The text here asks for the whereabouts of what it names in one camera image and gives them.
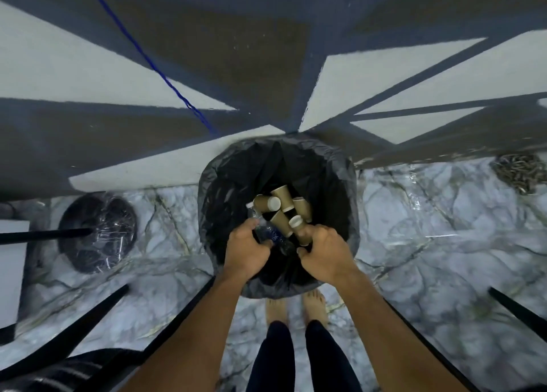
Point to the person's left hand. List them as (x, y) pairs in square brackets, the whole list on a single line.
[(241, 255)]

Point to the person's right hand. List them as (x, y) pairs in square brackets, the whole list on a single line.
[(329, 255)]

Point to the person's left thumb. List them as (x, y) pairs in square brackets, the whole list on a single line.
[(265, 245)]

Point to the person's right thumb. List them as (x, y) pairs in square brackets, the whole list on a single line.
[(304, 252)]

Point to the clear plastic bottle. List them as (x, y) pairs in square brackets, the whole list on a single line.
[(273, 233)]

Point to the brown paper cup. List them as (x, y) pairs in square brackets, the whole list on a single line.
[(265, 203), (284, 196), (296, 225), (281, 223), (302, 208)]

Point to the person's left forearm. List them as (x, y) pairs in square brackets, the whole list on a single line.
[(192, 340)]

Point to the person's right forearm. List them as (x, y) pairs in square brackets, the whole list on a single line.
[(393, 340)]

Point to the person's right foot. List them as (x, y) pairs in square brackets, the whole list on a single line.
[(315, 307)]

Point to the person's foot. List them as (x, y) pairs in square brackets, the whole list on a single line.
[(315, 307), (276, 311)]

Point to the black bin bag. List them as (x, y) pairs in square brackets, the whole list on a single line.
[(226, 199)]

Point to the person's left foot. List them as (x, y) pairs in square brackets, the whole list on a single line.
[(276, 311)]

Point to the person's right leg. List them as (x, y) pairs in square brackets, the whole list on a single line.
[(329, 361)]

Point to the person's leg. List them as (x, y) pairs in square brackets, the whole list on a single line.
[(273, 361), (329, 361)]

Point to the black chair leg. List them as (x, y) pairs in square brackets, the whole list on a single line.
[(68, 336), (517, 310), (179, 319), (427, 344)]

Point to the person's left leg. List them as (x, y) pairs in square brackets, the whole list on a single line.
[(273, 361)]

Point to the round black wrapped stand base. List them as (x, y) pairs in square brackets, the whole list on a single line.
[(102, 216)]

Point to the black stand pole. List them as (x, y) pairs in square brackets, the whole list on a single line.
[(42, 235)]

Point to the striped dark seat cushion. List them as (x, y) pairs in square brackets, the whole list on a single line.
[(55, 372)]

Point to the white panel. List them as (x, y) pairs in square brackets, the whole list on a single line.
[(13, 272)]

